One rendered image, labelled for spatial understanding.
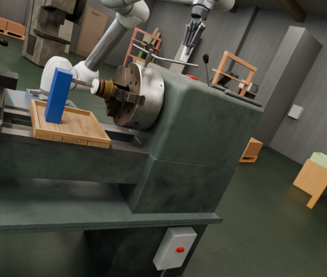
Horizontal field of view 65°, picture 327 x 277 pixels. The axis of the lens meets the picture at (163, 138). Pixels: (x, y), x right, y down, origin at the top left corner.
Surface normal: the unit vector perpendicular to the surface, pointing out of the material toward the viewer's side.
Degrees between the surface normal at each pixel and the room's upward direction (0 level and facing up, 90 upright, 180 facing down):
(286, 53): 90
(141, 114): 102
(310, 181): 90
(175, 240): 90
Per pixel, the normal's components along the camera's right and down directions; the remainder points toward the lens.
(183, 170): 0.45, 0.43
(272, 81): -0.74, -0.08
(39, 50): -0.57, 0.03
